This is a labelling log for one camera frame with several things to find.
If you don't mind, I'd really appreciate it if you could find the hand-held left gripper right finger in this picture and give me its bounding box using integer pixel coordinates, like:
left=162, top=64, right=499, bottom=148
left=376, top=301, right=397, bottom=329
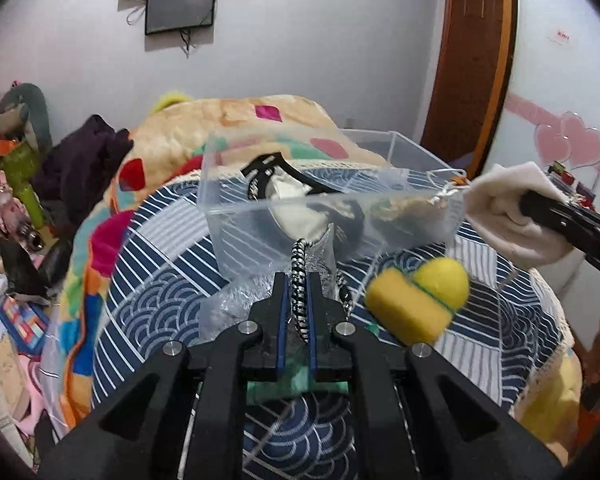
left=307, top=274, right=567, bottom=480

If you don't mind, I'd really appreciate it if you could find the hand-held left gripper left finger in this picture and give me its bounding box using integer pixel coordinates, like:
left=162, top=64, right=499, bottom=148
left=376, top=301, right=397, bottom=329
left=35, top=272, right=290, bottom=480

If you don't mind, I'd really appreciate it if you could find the black white braided cord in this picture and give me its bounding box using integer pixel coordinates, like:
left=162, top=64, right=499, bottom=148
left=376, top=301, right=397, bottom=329
left=290, top=239, right=312, bottom=345

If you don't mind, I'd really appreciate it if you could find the clear plastic storage box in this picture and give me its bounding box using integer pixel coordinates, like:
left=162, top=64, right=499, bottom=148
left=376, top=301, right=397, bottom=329
left=197, top=127, right=469, bottom=282

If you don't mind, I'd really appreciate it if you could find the white soft cloth bundle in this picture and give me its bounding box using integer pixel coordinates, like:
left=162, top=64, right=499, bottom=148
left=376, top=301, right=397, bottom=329
left=269, top=175, right=332, bottom=241

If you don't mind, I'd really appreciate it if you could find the green brown soft item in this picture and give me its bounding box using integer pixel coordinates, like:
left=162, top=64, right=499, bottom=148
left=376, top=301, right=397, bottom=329
left=369, top=196, right=433, bottom=223

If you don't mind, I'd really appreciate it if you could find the small red green toy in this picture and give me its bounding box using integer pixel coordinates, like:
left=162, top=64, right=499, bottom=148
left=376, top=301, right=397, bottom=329
left=547, top=160, right=597, bottom=210

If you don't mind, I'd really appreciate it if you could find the clear plastic bag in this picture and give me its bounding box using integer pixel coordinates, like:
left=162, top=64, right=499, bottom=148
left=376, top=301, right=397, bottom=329
left=199, top=225, right=353, bottom=345

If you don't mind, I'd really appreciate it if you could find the green cloth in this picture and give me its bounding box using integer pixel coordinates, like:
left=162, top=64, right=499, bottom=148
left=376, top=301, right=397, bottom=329
left=246, top=327, right=381, bottom=403

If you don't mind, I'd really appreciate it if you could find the yellow green sponge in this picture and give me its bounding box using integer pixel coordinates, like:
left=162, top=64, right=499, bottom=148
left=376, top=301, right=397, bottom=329
left=364, top=258, right=471, bottom=347

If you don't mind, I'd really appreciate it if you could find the dark fabric item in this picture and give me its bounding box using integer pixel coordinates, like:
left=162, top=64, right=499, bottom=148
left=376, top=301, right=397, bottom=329
left=325, top=199, right=367, bottom=243

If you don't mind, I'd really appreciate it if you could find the yellow pillow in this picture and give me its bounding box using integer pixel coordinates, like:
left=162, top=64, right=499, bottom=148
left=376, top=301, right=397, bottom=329
left=517, top=352, right=585, bottom=443

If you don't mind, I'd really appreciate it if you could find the brown wooden door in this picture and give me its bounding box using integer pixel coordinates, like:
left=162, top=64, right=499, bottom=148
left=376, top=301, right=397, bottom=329
left=419, top=0, right=519, bottom=178

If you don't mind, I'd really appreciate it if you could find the colourful patchwork blanket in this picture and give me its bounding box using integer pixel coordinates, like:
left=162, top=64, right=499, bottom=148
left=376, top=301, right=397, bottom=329
left=59, top=94, right=388, bottom=428

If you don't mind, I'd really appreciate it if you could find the yellow green plush toy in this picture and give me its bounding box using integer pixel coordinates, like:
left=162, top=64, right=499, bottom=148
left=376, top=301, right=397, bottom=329
left=151, top=90, right=195, bottom=114

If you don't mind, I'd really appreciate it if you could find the dark purple garment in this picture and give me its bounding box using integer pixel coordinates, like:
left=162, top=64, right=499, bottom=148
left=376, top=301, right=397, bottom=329
left=31, top=114, right=134, bottom=213

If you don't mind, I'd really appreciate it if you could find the pile of papers and boxes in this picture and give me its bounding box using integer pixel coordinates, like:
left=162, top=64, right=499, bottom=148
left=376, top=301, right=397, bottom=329
left=0, top=257, right=61, bottom=466

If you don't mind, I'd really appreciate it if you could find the pink bunny toy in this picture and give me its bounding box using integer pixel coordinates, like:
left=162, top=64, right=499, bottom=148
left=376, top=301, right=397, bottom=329
left=0, top=170, right=25, bottom=235

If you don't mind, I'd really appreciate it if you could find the green cardboard box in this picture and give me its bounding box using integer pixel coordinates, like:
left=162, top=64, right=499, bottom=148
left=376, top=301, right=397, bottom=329
left=0, top=139, right=47, bottom=228

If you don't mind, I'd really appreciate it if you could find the grey plush toy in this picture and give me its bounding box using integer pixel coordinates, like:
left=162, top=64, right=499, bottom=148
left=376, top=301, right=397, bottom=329
left=0, top=82, right=54, bottom=157

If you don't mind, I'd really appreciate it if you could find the pink heart wall sticker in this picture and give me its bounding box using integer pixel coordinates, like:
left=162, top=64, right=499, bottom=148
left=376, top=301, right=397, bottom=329
left=531, top=111, right=600, bottom=170

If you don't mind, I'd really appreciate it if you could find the silver orange beaded string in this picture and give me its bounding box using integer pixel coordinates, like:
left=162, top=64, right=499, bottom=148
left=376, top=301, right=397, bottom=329
left=429, top=170, right=470, bottom=207

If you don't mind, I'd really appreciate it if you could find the black strap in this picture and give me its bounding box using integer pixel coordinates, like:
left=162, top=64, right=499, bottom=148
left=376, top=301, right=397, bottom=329
left=240, top=152, right=342, bottom=200

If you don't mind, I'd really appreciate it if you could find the white wall label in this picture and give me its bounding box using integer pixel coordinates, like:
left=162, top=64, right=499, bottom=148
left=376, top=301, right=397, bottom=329
left=546, top=25, right=574, bottom=47

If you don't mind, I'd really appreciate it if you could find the small black wall screen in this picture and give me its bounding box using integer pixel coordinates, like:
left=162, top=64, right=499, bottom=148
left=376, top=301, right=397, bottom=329
left=144, top=0, right=217, bottom=36

